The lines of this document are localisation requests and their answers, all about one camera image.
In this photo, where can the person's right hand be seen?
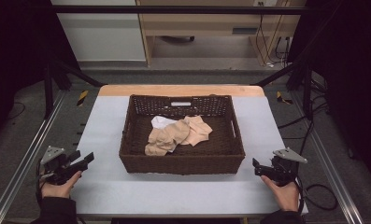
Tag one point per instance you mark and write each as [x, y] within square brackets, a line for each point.
[284, 194]

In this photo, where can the brown woven basket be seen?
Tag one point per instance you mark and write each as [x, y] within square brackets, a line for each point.
[186, 161]

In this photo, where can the light wooden desk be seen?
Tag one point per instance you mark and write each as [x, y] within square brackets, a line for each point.
[205, 26]

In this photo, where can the white cabinet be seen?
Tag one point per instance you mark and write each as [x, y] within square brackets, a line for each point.
[102, 37]

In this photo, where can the person's left hand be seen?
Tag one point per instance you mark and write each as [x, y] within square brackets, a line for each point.
[61, 189]

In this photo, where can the white table cover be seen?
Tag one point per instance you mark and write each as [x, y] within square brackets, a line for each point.
[105, 186]

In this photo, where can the white cloth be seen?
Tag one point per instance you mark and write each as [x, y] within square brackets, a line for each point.
[160, 122]

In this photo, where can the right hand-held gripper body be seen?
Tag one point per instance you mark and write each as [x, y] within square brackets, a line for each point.
[282, 169]

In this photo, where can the black horizontal frame bar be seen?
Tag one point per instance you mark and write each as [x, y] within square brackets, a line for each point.
[174, 10]

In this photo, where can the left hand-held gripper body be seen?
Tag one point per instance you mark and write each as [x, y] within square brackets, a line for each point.
[57, 166]

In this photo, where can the black metal stand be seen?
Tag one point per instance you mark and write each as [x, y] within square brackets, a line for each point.
[306, 90]
[49, 90]

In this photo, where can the beige garment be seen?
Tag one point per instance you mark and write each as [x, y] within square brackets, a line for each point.
[164, 140]
[198, 129]

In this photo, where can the black curtain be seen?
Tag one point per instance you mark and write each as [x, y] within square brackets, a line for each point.
[15, 56]
[354, 77]

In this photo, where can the aluminium floor rail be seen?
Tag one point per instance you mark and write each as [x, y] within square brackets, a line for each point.
[24, 155]
[329, 161]

